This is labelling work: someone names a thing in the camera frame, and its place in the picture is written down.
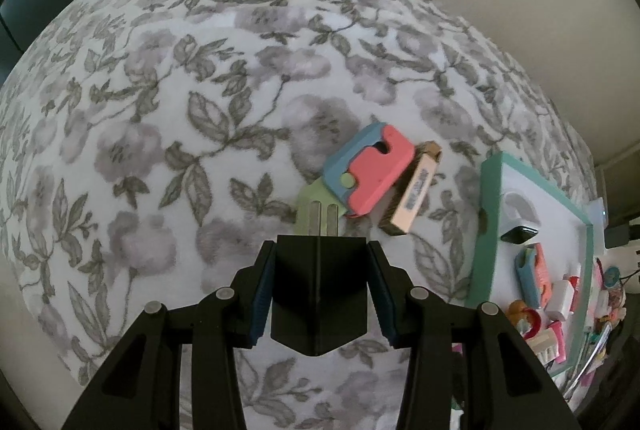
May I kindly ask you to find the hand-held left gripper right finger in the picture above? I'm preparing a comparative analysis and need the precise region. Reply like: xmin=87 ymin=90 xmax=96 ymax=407
xmin=366 ymin=240 xmax=583 ymax=430

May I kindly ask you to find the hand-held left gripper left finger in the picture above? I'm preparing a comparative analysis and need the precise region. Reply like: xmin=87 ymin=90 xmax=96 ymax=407
xmin=60 ymin=240 xmax=276 ymax=430

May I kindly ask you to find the black plastic block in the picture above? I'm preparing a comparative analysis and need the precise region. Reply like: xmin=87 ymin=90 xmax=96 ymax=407
xmin=270 ymin=235 xmax=371 ymax=357

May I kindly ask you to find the teal-rimmed white tray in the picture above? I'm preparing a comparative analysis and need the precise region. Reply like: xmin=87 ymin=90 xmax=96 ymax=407
xmin=467 ymin=152 xmax=598 ymax=378

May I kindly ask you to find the blue and coral eraser case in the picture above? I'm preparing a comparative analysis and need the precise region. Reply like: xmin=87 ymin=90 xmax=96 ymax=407
xmin=515 ymin=242 xmax=553 ymax=309

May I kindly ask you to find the white brush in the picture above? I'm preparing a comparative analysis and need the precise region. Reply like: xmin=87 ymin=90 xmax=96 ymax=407
xmin=527 ymin=325 xmax=563 ymax=361

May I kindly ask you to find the tan rectangular box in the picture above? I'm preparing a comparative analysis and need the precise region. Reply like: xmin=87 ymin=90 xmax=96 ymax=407
xmin=377 ymin=141 xmax=443 ymax=237

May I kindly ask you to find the small black device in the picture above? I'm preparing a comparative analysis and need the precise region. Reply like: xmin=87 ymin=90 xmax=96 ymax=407
xmin=500 ymin=222 xmax=541 ymax=245

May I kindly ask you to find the white plastic piece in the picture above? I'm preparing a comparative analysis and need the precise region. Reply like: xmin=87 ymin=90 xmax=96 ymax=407
xmin=501 ymin=191 xmax=540 ymax=227

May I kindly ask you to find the grey floral blanket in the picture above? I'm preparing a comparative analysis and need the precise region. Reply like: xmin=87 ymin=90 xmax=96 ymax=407
xmin=0 ymin=0 xmax=596 ymax=430

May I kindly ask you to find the colourful trinket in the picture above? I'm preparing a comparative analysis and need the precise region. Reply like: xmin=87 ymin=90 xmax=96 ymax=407
xmin=595 ymin=260 xmax=628 ymax=331

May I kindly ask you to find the black object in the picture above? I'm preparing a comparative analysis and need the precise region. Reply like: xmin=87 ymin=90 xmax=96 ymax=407
xmin=580 ymin=310 xmax=640 ymax=430

